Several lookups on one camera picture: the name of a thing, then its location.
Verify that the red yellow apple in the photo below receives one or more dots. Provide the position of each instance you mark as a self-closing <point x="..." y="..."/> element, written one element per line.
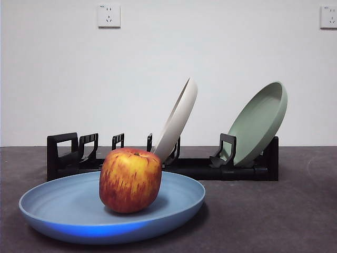
<point x="129" y="179"/>

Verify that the blue plate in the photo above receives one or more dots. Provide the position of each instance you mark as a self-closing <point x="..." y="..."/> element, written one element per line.
<point x="65" y="208"/>

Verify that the beige plate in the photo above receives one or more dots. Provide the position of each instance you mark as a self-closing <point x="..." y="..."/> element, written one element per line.
<point x="181" y="110"/>

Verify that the black plate rack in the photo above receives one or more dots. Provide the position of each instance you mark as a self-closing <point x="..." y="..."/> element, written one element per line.
<point x="237" y="172"/>

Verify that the green plate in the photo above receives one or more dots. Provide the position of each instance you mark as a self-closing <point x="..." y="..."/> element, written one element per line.
<point x="260" y="124"/>

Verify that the white wall socket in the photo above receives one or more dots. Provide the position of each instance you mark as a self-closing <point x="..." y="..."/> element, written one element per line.
<point x="109" y="15"/>
<point x="329" y="17"/>

